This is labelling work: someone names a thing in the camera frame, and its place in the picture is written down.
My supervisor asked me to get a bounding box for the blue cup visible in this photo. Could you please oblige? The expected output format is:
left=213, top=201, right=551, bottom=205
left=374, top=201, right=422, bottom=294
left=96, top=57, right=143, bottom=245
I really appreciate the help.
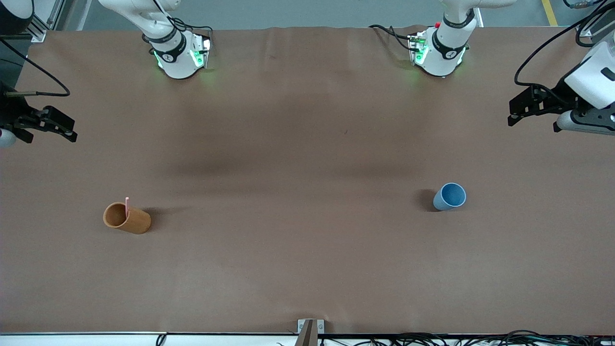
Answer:
left=433, top=183, right=467, bottom=211

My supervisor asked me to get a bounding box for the metal bracket with brown post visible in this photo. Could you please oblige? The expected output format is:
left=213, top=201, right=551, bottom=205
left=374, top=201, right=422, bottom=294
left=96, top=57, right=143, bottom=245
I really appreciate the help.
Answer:
left=295, top=319, right=325, bottom=346

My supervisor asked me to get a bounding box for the black base cable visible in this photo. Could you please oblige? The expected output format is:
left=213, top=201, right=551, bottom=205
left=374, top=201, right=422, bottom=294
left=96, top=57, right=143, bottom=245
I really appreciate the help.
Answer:
left=369, top=24, right=415, bottom=51
left=171, top=17, right=213, bottom=37

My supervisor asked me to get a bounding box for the aluminium frame profile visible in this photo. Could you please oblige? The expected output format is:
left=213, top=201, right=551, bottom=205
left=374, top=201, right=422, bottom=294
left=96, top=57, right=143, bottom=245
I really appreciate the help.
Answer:
left=26, top=0, right=68, bottom=43

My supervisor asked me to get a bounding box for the brown table cover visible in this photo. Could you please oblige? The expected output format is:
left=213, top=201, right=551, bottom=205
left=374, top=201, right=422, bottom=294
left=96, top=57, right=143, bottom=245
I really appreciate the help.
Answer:
left=0, top=26, right=615, bottom=335

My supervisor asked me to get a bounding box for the base connector box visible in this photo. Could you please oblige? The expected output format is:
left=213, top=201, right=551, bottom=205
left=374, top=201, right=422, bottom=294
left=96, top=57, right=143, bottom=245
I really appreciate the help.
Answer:
left=407, top=31, right=429, bottom=66
left=190, top=35, right=213, bottom=69

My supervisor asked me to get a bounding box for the black right base cable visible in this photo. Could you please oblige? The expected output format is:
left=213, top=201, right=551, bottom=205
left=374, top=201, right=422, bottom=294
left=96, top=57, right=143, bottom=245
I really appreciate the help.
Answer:
left=171, top=17, right=213, bottom=37

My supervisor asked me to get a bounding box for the brown wooden cup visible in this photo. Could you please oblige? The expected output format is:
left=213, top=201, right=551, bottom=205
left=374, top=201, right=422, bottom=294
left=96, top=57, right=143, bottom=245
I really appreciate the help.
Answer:
left=103, top=202, right=152, bottom=235

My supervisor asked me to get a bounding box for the right base connector box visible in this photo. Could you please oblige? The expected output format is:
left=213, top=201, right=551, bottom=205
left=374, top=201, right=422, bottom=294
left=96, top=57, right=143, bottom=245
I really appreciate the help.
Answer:
left=190, top=35, right=213, bottom=69

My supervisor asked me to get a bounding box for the black left base cable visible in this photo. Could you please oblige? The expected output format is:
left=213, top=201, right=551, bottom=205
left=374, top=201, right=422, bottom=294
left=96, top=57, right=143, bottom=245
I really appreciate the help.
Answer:
left=369, top=24, right=415, bottom=51

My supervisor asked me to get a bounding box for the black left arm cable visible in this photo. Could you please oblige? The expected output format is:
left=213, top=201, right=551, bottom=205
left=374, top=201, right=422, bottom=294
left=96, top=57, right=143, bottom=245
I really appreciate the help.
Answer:
left=514, top=0, right=615, bottom=97

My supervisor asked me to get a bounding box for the left base connector box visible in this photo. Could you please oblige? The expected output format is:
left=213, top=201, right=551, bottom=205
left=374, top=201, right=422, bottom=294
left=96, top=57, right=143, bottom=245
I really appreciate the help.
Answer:
left=407, top=31, right=429, bottom=66

